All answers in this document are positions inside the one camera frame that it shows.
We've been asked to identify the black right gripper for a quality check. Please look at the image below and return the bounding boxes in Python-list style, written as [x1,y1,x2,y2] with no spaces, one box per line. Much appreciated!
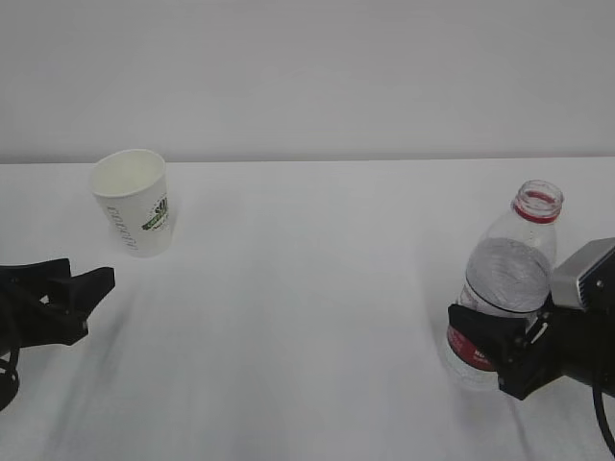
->
[448,303,614,400]

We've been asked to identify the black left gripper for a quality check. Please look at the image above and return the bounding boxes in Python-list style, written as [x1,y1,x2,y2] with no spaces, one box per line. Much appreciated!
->
[1,258,115,354]

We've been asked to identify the Nongfu Spring water bottle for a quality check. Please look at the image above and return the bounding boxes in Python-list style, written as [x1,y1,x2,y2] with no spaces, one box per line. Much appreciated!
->
[443,180,564,390]

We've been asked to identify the white paper cup green logo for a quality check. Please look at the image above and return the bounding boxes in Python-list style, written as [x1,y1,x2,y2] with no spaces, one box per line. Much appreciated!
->
[88,149,171,257]

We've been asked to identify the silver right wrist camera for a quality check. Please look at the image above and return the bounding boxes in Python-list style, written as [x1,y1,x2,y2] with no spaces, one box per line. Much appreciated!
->
[550,237,614,311]

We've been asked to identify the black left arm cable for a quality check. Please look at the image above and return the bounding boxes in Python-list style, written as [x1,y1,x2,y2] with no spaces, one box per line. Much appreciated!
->
[0,343,21,412]

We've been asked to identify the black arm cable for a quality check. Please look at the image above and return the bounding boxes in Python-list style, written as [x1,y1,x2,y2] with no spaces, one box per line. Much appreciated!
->
[0,343,21,412]
[591,378,615,450]

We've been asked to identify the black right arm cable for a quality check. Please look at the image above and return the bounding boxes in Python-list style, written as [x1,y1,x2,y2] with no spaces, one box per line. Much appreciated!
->
[591,378,615,450]

